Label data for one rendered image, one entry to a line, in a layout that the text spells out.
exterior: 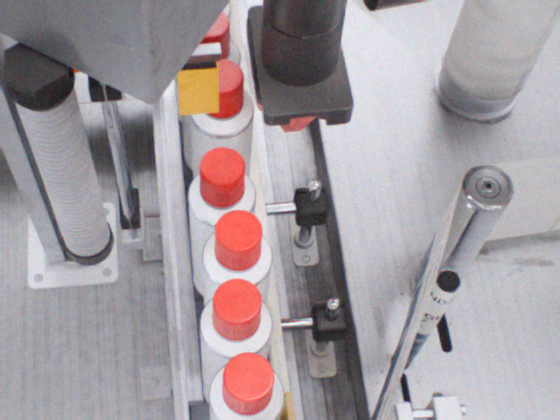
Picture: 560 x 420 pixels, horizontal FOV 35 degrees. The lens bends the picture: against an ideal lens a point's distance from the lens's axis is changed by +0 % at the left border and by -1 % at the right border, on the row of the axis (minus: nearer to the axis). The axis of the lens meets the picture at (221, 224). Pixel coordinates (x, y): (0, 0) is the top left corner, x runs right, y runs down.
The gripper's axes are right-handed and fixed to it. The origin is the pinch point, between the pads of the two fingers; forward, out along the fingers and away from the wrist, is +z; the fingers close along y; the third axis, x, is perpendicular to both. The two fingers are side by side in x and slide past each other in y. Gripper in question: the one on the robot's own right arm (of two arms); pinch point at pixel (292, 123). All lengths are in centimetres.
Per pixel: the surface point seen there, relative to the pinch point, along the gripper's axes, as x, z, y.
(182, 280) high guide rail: 10.4, 5.1, -10.8
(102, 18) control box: 12.0, -32.7, -14.9
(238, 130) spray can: 4.7, -2.8, -1.9
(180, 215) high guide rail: 10.0, 5.0, -4.8
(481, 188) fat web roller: -12.1, -4.8, -10.4
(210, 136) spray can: 7.0, -2.4, -2.0
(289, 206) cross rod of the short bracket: 0.1, 10.3, -2.3
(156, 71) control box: 10.0, -29.9, -15.7
